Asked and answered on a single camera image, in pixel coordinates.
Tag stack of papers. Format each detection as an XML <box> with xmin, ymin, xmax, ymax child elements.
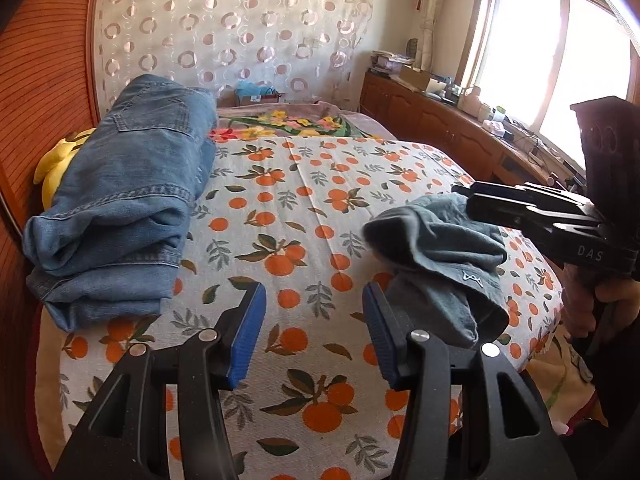
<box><xmin>371</xmin><ymin>50</ymin><xmax>414</xmax><ymax>75</ymax></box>

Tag white plastic jug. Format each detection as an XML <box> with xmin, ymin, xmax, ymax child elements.
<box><xmin>458</xmin><ymin>86</ymin><xmax>482</xmax><ymax>117</ymax></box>

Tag box with blue cloth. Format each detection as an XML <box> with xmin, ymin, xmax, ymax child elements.
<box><xmin>234</xmin><ymin>80</ymin><xmax>284</xmax><ymax>106</ymax></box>

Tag long wooden sideboard cabinet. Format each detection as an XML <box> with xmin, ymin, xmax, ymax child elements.
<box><xmin>359</xmin><ymin>70</ymin><xmax>573</xmax><ymax>185</ymax></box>

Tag pink floral blanket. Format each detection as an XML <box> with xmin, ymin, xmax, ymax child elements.
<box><xmin>210</xmin><ymin>101</ymin><xmax>395</xmax><ymax>142</ymax></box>

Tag brown wooden wardrobe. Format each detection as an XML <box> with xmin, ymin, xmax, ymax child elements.
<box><xmin>0</xmin><ymin>0</ymin><xmax>104</xmax><ymax>241</ymax></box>

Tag blue denim jeans stack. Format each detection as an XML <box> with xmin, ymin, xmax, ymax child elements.
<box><xmin>23</xmin><ymin>74</ymin><xmax>217</xmax><ymax>332</ymax></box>

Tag orange fruit print bedsheet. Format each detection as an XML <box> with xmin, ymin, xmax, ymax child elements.
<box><xmin>58</xmin><ymin>135</ymin><xmax>564</xmax><ymax>480</ymax></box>

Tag window with wooden frame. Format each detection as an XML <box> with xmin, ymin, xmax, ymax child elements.
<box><xmin>461</xmin><ymin>0</ymin><xmax>639</xmax><ymax>170</ymax></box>

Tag sheer circle pattern curtain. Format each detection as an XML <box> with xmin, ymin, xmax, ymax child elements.
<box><xmin>94</xmin><ymin>0</ymin><xmax>373</xmax><ymax>112</ymax></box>

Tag cardboard box on sideboard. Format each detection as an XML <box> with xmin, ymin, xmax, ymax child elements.
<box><xmin>399</xmin><ymin>66</ymin><xmax>432</xmax><ymax>92</ymax></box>

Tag grey-green pants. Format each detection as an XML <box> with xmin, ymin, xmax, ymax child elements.
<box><xmin>362</xmin><ymin>193</ymin><xmax>509</xmax><ymax>349</ymax></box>

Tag yellow plush toy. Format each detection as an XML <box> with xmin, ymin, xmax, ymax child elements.
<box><xmin>34</xmin><ymin>128</ymin><xmax>94</xmax><ymax>210</ymax></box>

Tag person's right hand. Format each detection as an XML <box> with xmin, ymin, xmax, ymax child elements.
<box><xmin>562</xmin><ymin>264</ymin><xmax>639</xmax><ymax>340</ymax></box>

